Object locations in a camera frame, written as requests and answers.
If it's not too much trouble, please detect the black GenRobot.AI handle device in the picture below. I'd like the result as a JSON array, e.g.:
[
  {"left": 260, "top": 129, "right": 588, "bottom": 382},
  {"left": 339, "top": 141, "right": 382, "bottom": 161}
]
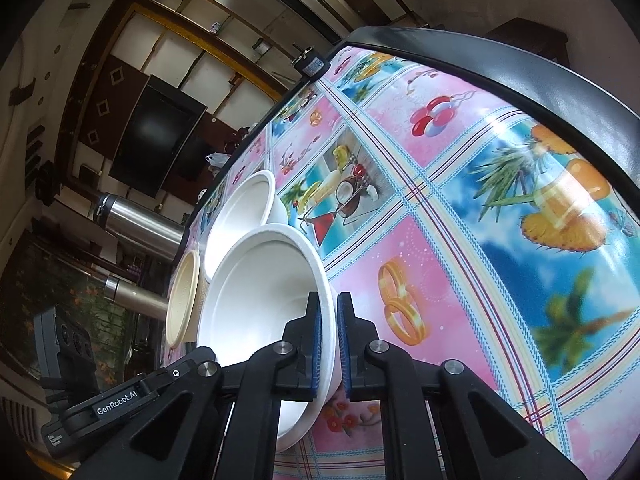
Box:
[{"left": 32, "top": 306, "right": 217, "bottom": 460}]

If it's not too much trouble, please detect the beige ribbed paper bowl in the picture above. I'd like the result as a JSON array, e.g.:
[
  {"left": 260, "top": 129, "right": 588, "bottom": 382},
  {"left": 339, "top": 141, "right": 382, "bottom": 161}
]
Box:
[{"left": 165, "top": 249, "right": 208, "bottom": 349}]

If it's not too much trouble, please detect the small black blue box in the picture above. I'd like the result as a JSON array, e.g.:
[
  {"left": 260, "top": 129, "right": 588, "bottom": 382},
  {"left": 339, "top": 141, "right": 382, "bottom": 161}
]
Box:
[{"left": 292, "top": 47, "right": 330, "bottom": 81}]

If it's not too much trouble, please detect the black wall television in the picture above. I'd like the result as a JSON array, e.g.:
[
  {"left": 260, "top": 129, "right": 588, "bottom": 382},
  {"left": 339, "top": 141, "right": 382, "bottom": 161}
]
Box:
[{"left": 110, "top": 75, "right": 206, "bottom": 197}]

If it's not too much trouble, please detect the large steel thermos flask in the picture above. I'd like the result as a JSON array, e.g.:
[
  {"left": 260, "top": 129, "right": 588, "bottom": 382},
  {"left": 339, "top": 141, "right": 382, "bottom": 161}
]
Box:
[{"left": 93, "top": 193, "right": 184, "bottom": 262}]

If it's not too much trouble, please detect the slim steel thermos bottle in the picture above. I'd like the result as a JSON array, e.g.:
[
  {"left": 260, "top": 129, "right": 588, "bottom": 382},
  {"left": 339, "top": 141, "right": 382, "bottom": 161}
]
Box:
[{"left": 104, "top": 275, "right": 167, "bottom": 321}]

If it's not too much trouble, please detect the colourful patterned tablecloth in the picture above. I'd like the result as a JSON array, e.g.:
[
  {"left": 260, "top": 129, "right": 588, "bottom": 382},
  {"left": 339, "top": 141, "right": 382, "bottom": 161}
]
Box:
[{"left": 186, "top": 47, "right": 639, "bottom": 479}]

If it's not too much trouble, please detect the white foam bowl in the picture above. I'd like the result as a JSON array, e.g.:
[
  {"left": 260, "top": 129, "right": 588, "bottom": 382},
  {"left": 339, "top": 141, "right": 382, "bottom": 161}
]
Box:
[
  {"left": 203, "top": 170, "right": 288, "bottom": 283},
  {"left": 196, "top": 223, "right": 341, "bottom": 452}
]

